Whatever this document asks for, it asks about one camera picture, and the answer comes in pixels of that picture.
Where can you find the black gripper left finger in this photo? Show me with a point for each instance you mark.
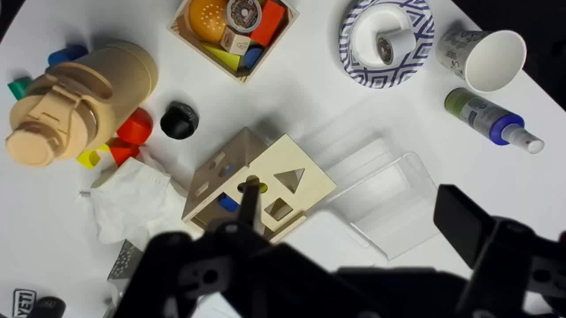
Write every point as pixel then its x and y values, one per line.
pixel 235 271

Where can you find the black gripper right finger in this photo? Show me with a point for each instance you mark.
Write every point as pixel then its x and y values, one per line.
pixel 506 266

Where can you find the clear plastic lidded box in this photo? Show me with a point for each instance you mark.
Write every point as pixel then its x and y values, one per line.
pixel 389 201

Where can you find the grey patterned tissue box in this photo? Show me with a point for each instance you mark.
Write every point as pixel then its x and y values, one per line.
pixel 124 261

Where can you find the crumpled white tissue paper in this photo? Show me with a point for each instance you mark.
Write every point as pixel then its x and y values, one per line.
pixel 133 201

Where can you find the blue capped spray bottle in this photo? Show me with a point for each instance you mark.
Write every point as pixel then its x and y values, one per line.
pixel 483 116

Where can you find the small black round object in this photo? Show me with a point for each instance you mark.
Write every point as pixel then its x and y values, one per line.
pixel 179 121

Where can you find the red wooden block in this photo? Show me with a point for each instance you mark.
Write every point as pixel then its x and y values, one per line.
pixel 136 126
pixel 122 153

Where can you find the yellow wooden block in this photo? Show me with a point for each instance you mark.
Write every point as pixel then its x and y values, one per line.
pixel 89 158

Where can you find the black tumbler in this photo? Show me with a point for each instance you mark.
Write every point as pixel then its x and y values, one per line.
pixel 46 308

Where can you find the printed white paper cup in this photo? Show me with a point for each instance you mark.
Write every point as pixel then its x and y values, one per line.
pixel 492 59

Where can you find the yellow toy cone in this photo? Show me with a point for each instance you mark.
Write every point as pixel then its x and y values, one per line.
pixel 225 58

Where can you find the YETI sticker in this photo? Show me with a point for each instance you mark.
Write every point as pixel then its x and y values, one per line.
pixel 23 301

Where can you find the blue toy piece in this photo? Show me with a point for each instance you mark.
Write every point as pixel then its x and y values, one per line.
pixel 251 58

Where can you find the plain wooden cube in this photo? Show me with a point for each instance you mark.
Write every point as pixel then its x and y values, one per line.
pixel 235 43

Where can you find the tan insulated water bottle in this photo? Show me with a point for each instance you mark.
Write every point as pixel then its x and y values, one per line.
pixel 81 100

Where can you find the blue patterned paper plate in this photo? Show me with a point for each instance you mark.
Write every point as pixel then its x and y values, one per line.
pixel 356 65

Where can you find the wooden toy tray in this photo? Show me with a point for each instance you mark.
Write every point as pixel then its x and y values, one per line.
pixel 195 33

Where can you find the small white cup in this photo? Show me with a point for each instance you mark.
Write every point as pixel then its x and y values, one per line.
pixel 393 45

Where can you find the red toy piece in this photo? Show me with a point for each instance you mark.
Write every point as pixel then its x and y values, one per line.
pixel 269 24

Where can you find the orange toy burger bun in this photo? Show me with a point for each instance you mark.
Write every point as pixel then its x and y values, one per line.
pixel 205 19

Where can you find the toy donut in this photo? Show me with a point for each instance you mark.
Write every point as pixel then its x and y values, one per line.
pixel 242 15

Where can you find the blue wooden block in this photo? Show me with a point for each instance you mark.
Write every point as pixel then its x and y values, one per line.
pixel 66 54

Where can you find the long green wooden block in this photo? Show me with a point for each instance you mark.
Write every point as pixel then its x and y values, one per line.
pixel 18 88

